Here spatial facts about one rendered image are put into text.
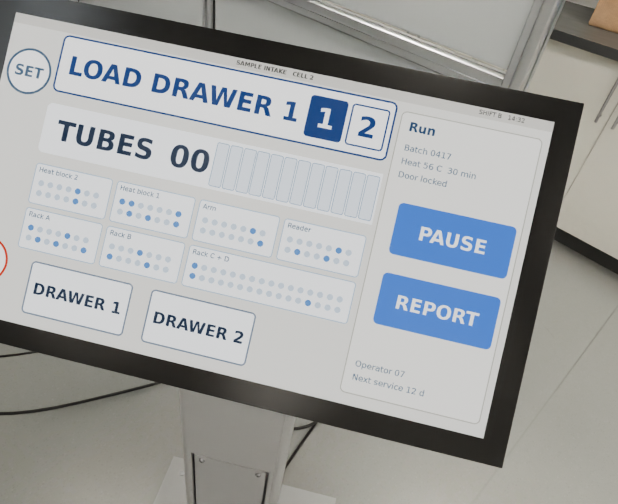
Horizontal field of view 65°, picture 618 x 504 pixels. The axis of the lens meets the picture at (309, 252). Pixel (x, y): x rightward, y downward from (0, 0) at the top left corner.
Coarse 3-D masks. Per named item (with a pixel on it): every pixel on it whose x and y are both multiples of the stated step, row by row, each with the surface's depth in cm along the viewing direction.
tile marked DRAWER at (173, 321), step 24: (168, 312) 41; (192, 312) 41; (216, 312) 41; (240, 312) 41; (144, 336) 42; (168, 336) 41; (192, 336) 41; (216, 336) 41; (240, 336) 41; (216, 360) 41; (240, 360) 41
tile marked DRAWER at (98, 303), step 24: (48, 264) 42; (48, 288) 42; (72, 288) 42; (96, 288) 42; (120, 288) 42; (24, 312) 42; (48, 312) 42; (72, 312) 42; (96, 312) 42; (120, 312) 42; (120, 336) 42
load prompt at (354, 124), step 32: (64, 64) 42; (96, 64) 42; (128, 64) 42; (160, 64) 42; (192, 64) 42; (96, 96) 42; (128, 96) 42; (160, 96) 42; (192, 96) 42; (224, 96) 42; (256, 96) 41; (288, 96) 41; (320, 96) 41; (352, 96) 41; (256, 128) 41; (288, 128) 41; (320, 128) 41; (352, 128) 41; (384, 128) 41; (384, 160) 41
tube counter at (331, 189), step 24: (192, 144) 42; (216, 144) 41; (240, 144) 41; (168, 168) 42; (192, 168) 42; (216, 168) 41; (240, 168) 41; (264, 168) 41; (288, 168) 41; (312, 168) 41; (336, 168) 41; (240, 192) 41; (264, 192) 41; (288, 192) 41; (312, 192) 41; (336, 192) 41; (360, 192) 41; (336, 216) 41; (360, 216) 41
